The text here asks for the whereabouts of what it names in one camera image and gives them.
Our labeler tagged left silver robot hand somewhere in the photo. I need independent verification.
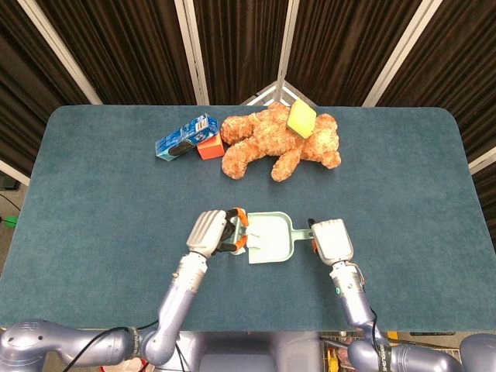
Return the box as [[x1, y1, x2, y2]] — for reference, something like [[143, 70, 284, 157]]
[[185, 207, 250, 260]]

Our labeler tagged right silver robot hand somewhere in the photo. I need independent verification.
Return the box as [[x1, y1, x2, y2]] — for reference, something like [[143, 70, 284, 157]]
[[308, 219, 355, 267]]

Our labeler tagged mint green hand brush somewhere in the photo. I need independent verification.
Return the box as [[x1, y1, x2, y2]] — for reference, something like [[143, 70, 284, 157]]
[[223, 219, 250, 255]]

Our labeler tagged mint green dustpan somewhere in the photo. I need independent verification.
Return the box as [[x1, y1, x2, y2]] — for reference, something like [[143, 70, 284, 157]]
[[246, 211, 315, 265]]

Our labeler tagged orange cube block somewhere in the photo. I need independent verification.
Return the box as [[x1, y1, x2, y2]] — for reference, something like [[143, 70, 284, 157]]
[[196, 133, 226, 160]]

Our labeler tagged blue cookie box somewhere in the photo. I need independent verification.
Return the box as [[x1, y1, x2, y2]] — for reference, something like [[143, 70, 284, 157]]
[[154, 112, 220, 162]]

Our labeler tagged brown teddy bear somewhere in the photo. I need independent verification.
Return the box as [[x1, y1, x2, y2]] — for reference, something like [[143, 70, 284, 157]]
[[219, 101, 342, 182]]

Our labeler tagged teal felt table cover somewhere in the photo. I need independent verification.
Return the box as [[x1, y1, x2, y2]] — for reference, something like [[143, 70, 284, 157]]
[[0, 105, 496, 333]]

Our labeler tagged grey robot torso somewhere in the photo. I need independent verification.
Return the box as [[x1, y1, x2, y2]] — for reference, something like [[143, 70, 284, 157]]
[[170, 331, 346, 372]]

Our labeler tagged yellow green sponge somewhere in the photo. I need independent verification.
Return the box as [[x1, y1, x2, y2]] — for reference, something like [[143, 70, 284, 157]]
[[286, 99, 318, 140]]

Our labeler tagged dark curtain partition screen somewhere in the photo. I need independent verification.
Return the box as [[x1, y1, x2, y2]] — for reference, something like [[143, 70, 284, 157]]
[[36, 0, 210, 106], [284, 0, 431, 108], [0, 0, 102, 187], [377, 0, 496, 218], [191, 0, 301, 106]]

